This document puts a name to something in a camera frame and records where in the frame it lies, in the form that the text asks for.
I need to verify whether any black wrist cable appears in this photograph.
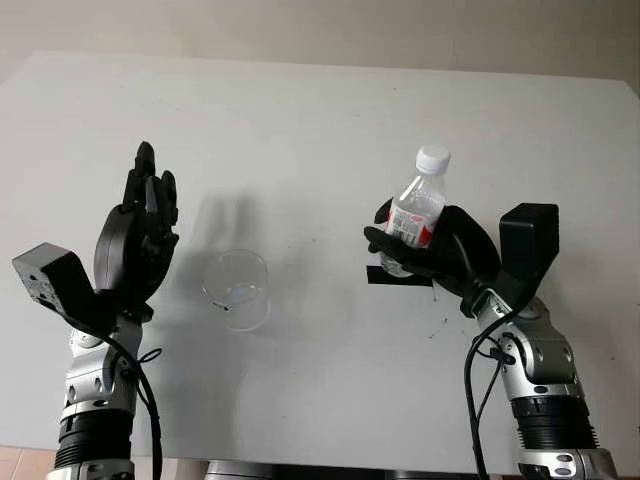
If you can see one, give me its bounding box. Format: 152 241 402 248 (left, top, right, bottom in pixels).
451 228 512 480
98 333 164 480

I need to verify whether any clear water bottle red label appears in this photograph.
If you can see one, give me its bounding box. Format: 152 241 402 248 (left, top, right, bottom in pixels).
377 144 453 279

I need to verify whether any dark robot torso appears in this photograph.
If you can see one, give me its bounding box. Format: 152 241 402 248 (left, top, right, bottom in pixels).
203 459 452 480

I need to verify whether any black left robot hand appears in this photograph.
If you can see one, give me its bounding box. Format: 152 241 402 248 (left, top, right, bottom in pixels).
93 141 181 315

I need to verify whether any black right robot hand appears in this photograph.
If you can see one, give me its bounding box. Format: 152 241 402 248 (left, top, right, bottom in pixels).
363 198 502 315

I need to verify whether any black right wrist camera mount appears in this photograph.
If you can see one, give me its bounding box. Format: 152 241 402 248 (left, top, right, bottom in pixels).
492 202 561 322

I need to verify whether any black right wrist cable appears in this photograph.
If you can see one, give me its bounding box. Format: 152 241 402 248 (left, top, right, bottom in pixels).
451 228 512 480

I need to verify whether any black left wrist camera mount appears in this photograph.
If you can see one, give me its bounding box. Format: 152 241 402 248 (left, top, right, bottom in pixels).
11 242 117 337

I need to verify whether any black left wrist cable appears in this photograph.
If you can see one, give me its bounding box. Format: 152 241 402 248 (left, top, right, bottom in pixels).
98 333 164 480

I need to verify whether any clear plastic cup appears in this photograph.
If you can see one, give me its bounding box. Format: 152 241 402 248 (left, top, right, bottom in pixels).
201 250 273 332

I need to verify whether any black tape marker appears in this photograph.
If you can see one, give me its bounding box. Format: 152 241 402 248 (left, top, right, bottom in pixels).
366 264 434 288

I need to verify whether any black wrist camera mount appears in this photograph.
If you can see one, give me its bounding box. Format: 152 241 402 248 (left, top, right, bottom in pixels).
492 202 561 322
11 242 117 337

